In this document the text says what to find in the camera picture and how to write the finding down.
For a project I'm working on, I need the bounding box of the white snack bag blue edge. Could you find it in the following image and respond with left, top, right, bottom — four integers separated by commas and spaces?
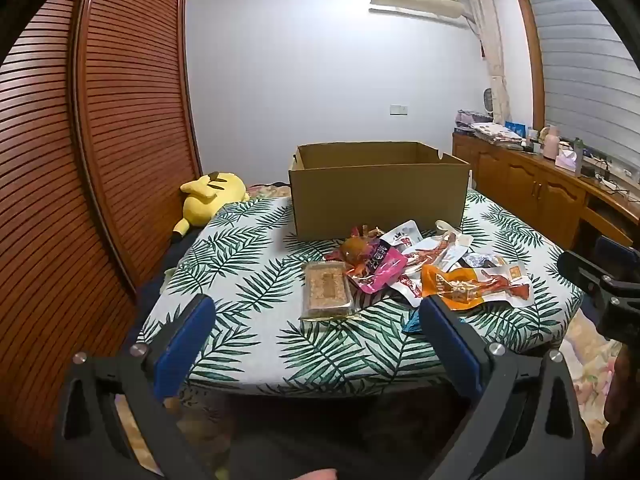
382, 219, 426, 307

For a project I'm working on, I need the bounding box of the beige patterned curtain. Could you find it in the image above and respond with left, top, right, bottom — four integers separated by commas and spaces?
462, 0, 512, 126

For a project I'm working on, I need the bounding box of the folded patterned cloth stack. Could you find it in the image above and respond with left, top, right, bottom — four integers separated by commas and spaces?
470, 121, 526, 148

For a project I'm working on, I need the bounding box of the purple cloth pile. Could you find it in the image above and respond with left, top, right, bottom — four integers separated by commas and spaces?
455, 109, 493, 133

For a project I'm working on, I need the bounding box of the white chicken foot packet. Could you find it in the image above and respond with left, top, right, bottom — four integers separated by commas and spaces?
400, 220, 475, 277

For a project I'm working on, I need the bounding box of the wooden cabinet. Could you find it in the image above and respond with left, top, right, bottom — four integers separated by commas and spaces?
452, 131, 640, 251

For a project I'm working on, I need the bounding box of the brown cake clear packet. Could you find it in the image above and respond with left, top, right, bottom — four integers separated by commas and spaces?
299, 260, 362, 322

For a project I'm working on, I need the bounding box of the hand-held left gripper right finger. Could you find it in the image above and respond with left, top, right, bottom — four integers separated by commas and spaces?
418, 295, 596, 480

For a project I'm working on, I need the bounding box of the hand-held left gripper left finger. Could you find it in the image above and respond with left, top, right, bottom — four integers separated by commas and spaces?
50, 293, 218, 480

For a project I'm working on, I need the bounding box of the pink snack packet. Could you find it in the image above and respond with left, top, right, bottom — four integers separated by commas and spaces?
345, 240, 408, 295

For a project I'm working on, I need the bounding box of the brown cardboard box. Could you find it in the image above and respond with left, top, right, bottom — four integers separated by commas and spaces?
288, 141, 471, 240

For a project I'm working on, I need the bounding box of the floral blanket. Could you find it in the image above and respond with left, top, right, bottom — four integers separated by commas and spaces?
557, 310, 626, 441

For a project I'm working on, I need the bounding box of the gold foil snack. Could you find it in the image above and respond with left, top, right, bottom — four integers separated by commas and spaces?
324, 237, 381, 273

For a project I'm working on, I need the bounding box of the orange and silver snack packet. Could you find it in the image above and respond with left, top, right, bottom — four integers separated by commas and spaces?
421, 265, 487, 311

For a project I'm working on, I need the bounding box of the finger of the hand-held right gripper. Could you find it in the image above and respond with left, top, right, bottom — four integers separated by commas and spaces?
557, 249, 640, 307
594, 235, 640, 281

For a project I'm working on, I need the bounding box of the wooden louvred wardrobe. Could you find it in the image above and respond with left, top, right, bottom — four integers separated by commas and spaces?
0, 0, 203, 461

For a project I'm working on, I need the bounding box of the yellow plush toy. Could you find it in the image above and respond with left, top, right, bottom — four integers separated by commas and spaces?
172, 171, 250, 246

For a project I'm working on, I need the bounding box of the grey window blind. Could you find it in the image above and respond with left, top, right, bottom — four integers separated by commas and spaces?
525, 0, 640, 171

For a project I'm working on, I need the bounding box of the pink flask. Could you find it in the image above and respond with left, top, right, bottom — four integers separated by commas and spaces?
542, 125, 561, 161

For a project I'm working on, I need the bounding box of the white packet red wing print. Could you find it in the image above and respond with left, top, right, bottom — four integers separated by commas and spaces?
477, 260, 535, 307

